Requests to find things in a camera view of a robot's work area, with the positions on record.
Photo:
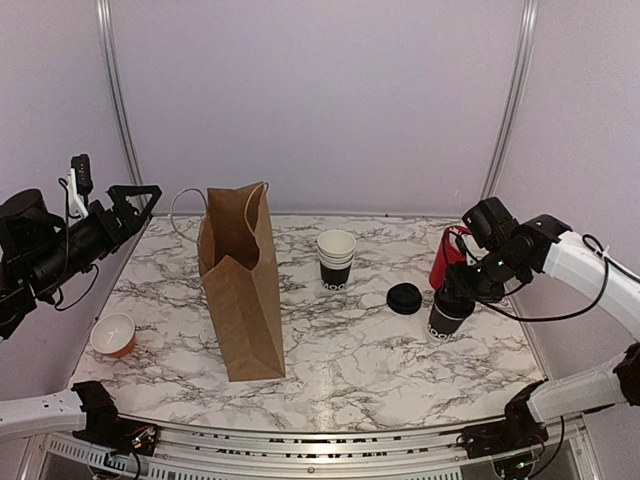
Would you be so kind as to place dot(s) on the brown paper bag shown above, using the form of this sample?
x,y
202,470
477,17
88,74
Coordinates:
x,y
238,271

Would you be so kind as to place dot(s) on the stack of black paper cups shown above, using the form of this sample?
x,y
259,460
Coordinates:
x,y
336,252

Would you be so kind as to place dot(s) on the stack of black cup lids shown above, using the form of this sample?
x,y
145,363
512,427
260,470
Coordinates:
x,y
404,298

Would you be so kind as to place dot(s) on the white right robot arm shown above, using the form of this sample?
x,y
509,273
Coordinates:
x,y
581,262

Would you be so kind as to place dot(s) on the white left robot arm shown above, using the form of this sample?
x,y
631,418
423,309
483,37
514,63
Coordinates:
x,y
86,409

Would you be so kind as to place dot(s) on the orange paper bowl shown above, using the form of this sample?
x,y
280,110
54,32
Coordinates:
x,y
114,335

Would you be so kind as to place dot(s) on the red ribbed metal bucket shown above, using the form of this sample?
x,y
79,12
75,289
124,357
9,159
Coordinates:
x,y
451,250

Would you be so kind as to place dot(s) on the aluminium right corner post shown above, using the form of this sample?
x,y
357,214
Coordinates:
x,y
515,93

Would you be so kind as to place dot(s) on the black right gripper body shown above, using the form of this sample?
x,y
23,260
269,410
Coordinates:
x,y
486,283

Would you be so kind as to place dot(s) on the aluminium front rail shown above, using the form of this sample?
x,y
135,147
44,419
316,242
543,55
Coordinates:
x,y
191,452

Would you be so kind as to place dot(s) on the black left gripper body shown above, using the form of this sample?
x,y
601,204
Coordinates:
x,y
100,243

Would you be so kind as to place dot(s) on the single black paper cup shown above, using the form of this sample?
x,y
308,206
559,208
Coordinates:
x,y
448,314

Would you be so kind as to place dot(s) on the aluminium corner post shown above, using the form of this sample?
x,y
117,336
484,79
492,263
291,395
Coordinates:
x,y
515,93
116,92

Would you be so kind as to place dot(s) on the aluminium left corner post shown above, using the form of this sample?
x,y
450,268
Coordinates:
x,y
116,92

